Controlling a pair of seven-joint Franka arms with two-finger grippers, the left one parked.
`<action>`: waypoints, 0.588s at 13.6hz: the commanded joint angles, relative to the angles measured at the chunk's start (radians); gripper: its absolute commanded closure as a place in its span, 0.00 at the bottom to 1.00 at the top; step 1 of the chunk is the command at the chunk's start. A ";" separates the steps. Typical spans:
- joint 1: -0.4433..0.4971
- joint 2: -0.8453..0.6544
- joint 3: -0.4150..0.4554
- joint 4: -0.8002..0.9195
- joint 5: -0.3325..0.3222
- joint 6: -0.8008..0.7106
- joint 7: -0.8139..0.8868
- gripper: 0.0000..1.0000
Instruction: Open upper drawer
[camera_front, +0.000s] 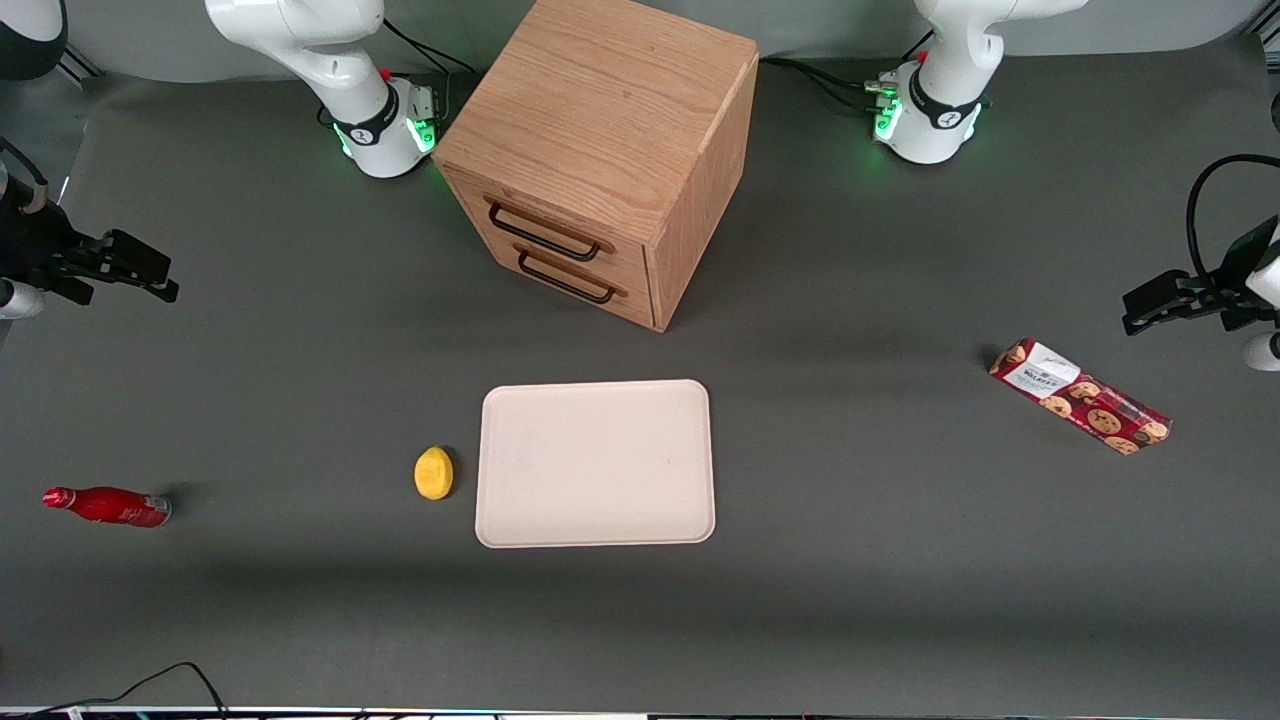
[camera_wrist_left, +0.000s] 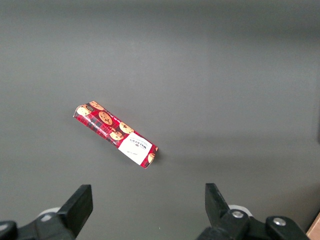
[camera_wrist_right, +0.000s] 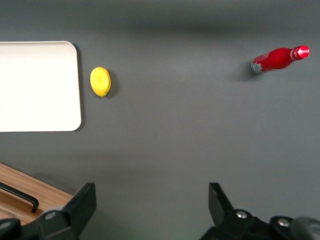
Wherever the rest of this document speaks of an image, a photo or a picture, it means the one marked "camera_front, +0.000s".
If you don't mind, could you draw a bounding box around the thin black floor cable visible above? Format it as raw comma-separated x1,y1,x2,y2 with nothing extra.
30,661,230,720

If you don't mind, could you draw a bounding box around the yellow lemon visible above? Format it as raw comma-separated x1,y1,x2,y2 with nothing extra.
414,446,455,501

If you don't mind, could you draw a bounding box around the beige plastic tray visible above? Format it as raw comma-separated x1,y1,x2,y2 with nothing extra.
475,379,717,549

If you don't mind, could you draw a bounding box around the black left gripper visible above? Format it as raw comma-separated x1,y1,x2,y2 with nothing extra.
1121,214,1280,337

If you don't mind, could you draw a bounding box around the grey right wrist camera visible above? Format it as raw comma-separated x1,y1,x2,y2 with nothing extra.
0,279,47,322

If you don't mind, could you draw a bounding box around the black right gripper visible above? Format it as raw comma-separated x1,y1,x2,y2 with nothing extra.
0,193,181,304

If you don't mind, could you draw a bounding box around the black arm base cable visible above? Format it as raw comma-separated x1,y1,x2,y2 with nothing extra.
382,17,480,77
758,55,903,118

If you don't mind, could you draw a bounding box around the black camera cable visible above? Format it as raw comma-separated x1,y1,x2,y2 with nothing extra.
0,135,50,213
1186,153,1280,293

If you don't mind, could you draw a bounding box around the red bottle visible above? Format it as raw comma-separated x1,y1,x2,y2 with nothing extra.
42,486,173,529

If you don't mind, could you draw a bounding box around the wooden drawer cabinet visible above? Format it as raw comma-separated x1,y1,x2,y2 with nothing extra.
432,0,761,333

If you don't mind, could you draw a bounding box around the wooden drawer with black handle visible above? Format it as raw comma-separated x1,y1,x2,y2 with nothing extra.
446,166,653,293
488,235,657,332

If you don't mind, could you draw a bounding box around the red cookie package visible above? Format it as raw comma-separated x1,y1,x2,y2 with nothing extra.
988,338,1173,457

